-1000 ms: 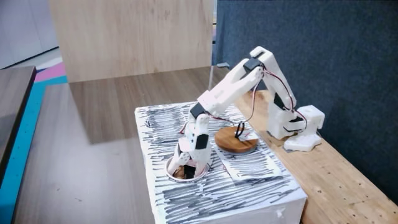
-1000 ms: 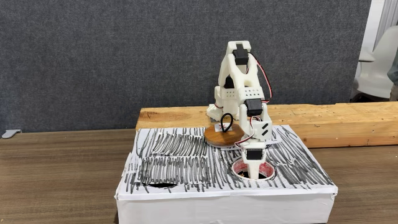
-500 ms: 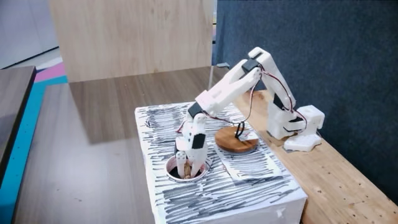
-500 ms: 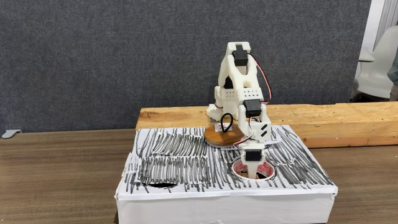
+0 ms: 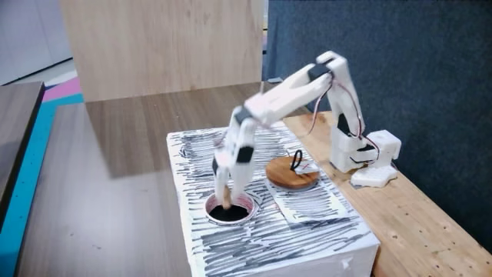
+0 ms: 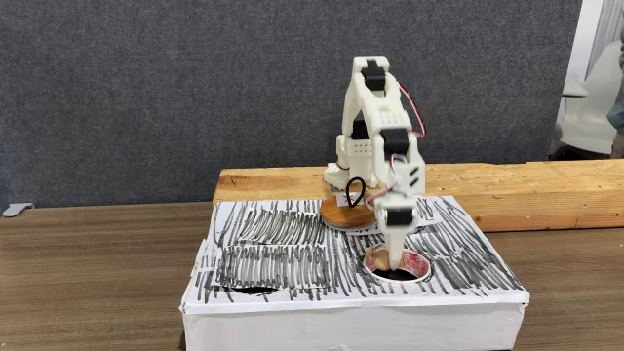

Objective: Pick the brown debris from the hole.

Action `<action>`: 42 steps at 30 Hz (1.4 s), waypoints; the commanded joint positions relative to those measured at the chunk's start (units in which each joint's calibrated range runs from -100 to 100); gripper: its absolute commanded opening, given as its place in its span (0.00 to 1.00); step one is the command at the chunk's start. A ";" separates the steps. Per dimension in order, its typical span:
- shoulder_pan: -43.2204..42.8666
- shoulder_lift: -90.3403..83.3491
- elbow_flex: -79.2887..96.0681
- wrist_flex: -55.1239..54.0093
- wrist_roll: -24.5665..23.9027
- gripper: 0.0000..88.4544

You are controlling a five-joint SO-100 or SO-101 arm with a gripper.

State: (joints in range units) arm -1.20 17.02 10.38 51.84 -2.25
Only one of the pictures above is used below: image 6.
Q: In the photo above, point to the white box with black scribbles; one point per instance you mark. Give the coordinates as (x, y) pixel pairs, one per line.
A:
(341, 317)

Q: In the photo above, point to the brown debris lump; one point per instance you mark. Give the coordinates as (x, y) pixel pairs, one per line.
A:
(378, 258)

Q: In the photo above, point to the grey partition foot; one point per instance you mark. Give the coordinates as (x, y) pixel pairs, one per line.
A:
(17, 209)

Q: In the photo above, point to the round wooden lid black loop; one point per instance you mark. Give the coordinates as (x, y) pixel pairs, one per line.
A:
(346, 217)

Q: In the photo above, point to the pink-rimmed round hole cup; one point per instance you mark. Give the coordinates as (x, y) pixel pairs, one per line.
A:
(417, 263)

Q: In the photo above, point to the small white paper tag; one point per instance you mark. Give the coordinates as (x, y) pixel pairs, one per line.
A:
(342, 200)

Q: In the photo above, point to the light wooden plank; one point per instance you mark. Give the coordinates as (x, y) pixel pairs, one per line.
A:
(512, 195)

